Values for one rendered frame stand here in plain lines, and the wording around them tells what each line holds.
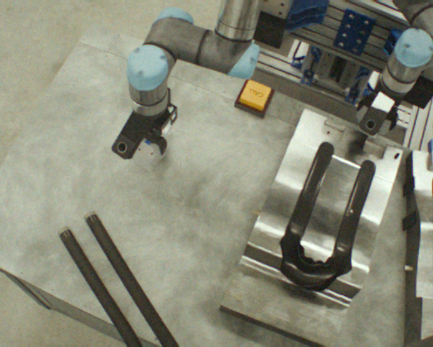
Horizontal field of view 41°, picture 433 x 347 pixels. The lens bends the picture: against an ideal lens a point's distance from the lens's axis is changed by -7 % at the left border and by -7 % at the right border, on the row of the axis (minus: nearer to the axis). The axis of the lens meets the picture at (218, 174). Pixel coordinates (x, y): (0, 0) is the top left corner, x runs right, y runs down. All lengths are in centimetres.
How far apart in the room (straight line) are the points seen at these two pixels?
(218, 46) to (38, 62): 157
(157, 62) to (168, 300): 53
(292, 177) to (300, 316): 31
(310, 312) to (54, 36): 180
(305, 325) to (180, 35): 65
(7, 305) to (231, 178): 112
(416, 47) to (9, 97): 179
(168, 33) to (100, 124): 42
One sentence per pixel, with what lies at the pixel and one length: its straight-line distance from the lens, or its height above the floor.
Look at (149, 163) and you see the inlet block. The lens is 139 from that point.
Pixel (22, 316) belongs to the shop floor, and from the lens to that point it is 222.
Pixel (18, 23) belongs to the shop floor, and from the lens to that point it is 279.
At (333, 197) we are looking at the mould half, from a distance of 136.
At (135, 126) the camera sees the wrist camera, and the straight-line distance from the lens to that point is 126.
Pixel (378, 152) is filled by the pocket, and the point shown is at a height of 86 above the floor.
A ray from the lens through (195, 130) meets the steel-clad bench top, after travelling 148.
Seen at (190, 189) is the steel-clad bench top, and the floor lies 80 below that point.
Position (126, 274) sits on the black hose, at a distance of 129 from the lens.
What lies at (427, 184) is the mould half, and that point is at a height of 85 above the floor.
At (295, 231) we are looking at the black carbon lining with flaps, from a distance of 129.
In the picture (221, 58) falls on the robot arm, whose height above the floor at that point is 117.
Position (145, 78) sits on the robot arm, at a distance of 110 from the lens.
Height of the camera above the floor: 212
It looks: 66 degrees down
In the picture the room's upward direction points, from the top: 9 degrees clockwise
